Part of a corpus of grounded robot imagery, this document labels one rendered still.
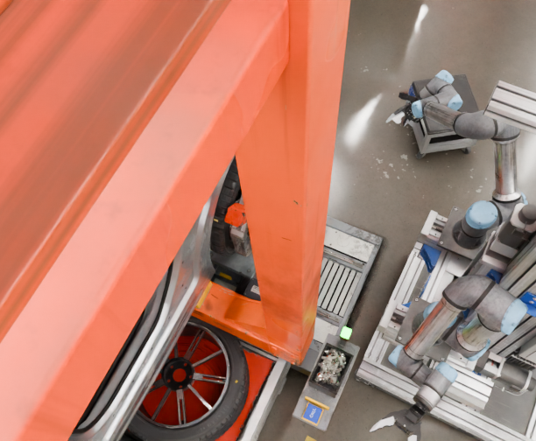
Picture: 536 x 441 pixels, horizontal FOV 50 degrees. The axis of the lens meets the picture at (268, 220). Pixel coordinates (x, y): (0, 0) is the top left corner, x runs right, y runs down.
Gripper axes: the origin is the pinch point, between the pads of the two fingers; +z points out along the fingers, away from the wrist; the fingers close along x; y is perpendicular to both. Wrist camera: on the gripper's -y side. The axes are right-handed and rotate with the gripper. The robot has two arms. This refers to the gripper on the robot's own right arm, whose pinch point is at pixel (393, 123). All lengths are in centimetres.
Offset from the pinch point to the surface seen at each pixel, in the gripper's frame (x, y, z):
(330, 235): 23, 10, 83
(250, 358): -44, 64, 117
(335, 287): 20, 39, 95
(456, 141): 93, -12, 12
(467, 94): 91, -30, -11
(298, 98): -177, 87, -67
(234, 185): -87, 16, 36
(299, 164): -164, 87, -52
